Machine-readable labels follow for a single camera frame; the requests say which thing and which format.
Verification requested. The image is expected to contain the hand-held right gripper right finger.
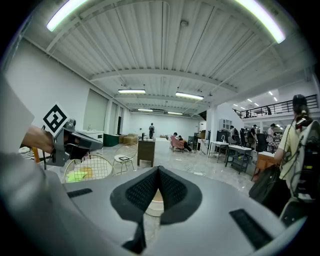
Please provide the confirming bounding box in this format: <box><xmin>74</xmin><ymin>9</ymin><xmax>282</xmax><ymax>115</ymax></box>
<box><xmin>158</xmin><ymin>165</ymin><xmax>203</xmax><ymax>225</ymax></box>

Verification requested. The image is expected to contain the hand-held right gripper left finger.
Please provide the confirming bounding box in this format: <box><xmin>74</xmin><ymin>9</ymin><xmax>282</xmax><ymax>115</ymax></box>
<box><xmin>109</xmin><ymin>165</ymin><xmax>159</xmax><ymax>255</ymax></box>

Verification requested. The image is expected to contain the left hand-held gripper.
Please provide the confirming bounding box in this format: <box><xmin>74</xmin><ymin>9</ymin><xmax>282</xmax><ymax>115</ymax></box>
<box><xmin>42</xmin><ymin>101</ymin><xmax>104</xmax><ymax>167</ymax></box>

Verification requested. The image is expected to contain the person's left forearm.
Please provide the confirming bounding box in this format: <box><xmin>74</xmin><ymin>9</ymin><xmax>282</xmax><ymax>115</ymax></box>
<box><xmin>21</xmin><ymin>125</ymin><xmax>55</xmax><ymax>154</ymax></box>

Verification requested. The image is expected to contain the white cabinet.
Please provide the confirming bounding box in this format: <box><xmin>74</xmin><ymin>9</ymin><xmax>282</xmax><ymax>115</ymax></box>
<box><xmin>76</xmin><ymin>129</ymin><xmax>105</xmax><ymax>141</ymax></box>

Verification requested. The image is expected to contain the green star pillow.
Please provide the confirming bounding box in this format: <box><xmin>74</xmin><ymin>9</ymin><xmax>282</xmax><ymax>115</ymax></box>
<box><xmin>66</xmin><ymin>167</ymin><xmax>94</xmax><ymax>183</ymax></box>

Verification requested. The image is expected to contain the dark panel cabinet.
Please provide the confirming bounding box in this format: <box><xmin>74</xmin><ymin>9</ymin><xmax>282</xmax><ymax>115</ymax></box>
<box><xmin>103</xmin><ymin>133</ymin><xmax>120</xmax><ymax>148</ymax></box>

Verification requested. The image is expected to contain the white round seat cushion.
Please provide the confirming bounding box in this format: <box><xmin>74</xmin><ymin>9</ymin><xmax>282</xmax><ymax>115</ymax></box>
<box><xmin>114</xmin><ymin>154</ymin><xmax>134</xmax><ymax>163</ymax></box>

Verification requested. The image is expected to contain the dark wooden sink cabinet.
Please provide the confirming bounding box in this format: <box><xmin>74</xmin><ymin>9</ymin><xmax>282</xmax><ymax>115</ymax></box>
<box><xmin>137</xmin><ymin>138</ymin><xmax>156</xmax><ymax>168</ymax></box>

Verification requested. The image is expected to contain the pink armchair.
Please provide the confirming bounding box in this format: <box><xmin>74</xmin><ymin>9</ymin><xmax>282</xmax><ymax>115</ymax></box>
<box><xmin>170</xmin><ymin>136</ymin><xmax>186</xmax><ymax>153</ymax></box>

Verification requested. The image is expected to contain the marble slab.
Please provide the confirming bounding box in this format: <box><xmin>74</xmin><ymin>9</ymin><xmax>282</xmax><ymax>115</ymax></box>
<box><xmin>197</xmin><ymin>138</ymin><xmax>211</xmax><ymax>156</ymax></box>

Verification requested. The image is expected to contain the white block counter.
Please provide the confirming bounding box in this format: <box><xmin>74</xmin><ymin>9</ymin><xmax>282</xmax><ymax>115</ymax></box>
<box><xmin>154</xmin><ymin>136</ymin><xmax>173</xmax><ymax>145</ymax></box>

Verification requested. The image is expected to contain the white sink table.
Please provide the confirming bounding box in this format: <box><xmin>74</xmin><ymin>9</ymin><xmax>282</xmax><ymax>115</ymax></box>
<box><xmin>210</xmin><ymin>134</ymin><xmax>230</xmax><ymax>164</ymax></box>

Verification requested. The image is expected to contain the person's grey sweatshirt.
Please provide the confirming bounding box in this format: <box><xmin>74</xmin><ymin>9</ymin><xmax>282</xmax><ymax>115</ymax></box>
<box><xmin>0</xmin><ymin>72</ymin><xmax>36</xmax><ymax>152</ymax></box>

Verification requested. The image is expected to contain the black table with white top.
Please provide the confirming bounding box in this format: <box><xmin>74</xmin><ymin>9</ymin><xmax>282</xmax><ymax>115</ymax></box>
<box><xmin>224</xmin><ymin>145</ymin><xmax>252</xmax><ymax>175</ymax></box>

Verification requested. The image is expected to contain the black bag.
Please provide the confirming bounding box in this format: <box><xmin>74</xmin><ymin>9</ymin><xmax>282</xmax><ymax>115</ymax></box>
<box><xmin>248</xmin><ymin>164</ymin><xmax>292</xmax><ymax>217</ymax></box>

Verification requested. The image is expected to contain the orange wooden cabinet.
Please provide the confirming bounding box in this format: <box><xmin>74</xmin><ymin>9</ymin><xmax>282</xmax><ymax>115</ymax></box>
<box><xmin>251</xmin><ymin>151</ymin><xmax>281</xmax><ymax>181</ymax></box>

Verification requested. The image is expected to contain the long ceiling tube light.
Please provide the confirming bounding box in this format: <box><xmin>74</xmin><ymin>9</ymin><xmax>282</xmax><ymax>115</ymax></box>
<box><xmin>46</xmin><ymin>0</ymin><xmax>89</xmax><ymax>32</ymax></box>
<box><xmin>234</xmin><ymin>0</ymin><xmax>286</xmax><ymax>45</ymax></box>

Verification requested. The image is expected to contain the black mezzanine railing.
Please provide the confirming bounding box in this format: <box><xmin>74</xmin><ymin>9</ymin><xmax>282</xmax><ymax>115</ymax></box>
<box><xmin>232</xmin><ymin>94</ymin><xmax>319</xmax><ymax>119</ymax></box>

